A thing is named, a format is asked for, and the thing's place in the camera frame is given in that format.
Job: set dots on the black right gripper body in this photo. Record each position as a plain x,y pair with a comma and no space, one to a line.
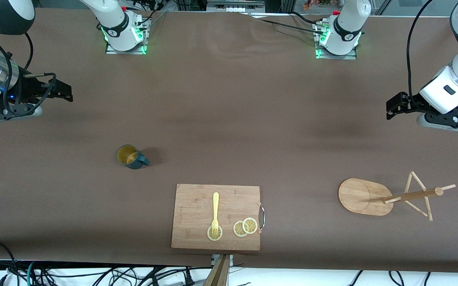
25,86

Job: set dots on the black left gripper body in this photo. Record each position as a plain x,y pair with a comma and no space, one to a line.
411,102

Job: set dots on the teal mug with yellow inside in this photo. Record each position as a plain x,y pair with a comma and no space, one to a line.
133,159

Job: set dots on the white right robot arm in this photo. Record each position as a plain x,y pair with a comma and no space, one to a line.
113,20

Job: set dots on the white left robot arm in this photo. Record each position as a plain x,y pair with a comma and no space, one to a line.
348,24

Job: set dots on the wooden cup rack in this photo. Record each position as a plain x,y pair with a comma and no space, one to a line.
360,196

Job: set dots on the bamboo cutting board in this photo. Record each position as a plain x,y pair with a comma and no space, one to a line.
197,214

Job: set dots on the lemon slice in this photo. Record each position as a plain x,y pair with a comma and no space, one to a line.
249,225
210,236
237,229

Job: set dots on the yellow plastic fork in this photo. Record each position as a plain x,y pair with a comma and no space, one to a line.
215,206

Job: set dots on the wooden beam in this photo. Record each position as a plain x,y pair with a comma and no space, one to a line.
218,274

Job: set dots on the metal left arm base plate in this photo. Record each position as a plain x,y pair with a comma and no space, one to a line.
348,57

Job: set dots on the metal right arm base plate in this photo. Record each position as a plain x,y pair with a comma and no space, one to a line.
133,51

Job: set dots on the metal beam bracket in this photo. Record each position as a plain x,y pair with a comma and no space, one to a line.
231,260

